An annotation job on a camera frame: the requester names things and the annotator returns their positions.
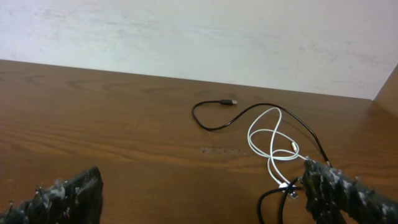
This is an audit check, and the white usb cable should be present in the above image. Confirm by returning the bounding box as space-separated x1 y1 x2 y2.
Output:
247 106 310 200

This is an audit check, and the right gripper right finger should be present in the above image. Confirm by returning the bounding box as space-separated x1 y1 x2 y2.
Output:
302 159 397 223

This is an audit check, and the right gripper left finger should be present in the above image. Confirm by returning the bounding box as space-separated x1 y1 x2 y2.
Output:
1 166 103 224

